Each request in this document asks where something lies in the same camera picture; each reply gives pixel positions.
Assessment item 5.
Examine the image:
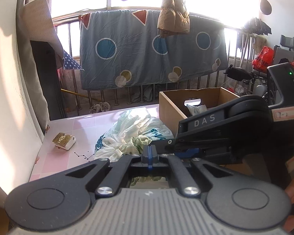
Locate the green floral scrunchie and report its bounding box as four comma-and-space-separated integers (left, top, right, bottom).
118, 135, 152, 186

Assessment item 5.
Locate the white plastic shopping bag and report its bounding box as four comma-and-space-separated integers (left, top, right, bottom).
93, 108, 174, 162

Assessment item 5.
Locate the cotton swab white packet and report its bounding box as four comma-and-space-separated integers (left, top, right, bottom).
186, 104, 207, 116

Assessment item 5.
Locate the cardboard box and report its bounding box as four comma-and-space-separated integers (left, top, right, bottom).
159, 88, 238, 135

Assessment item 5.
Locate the red plastic bag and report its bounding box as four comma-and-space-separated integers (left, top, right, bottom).
252, 46, 274, 73

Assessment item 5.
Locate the small gold brown box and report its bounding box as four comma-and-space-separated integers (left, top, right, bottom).
52, 132, 76, 151

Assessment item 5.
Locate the yellow broom stick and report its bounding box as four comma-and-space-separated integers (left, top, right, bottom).
60, 88, 101, 102

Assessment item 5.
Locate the blue circle patterned quilt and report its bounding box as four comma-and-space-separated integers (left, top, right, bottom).
80, 10, 227, 91

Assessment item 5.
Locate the blue polka dot cloth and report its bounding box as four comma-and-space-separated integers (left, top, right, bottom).
63, 50, 84, 70

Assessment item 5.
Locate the hanging beige jacket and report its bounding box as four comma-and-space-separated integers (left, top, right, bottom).
157, 0, 190, 38

